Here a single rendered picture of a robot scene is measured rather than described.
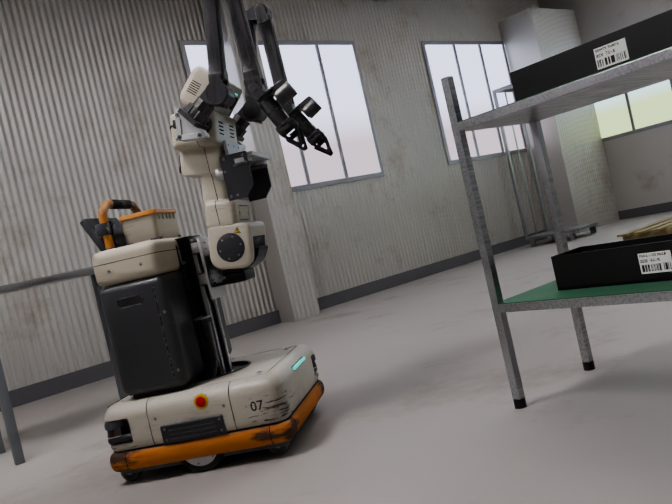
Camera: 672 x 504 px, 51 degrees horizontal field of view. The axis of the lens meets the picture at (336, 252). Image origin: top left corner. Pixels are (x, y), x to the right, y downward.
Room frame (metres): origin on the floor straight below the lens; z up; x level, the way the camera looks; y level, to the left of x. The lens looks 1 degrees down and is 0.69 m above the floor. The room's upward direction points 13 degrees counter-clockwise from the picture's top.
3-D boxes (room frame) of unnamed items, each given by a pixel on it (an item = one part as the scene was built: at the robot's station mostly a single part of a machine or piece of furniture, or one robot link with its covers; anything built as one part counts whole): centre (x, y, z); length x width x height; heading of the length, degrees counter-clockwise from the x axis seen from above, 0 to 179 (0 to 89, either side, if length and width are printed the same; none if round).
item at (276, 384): (2.68, 0.55, 0.16); 0.67 x 0.64 x 0.25; 80
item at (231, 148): (2.63, 0.27, 0.99); 0.28 x 0.16 x 0.22; 170
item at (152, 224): (2.70, 0.67, 0.87); 0.23 x 0.15 x 0.11; 170
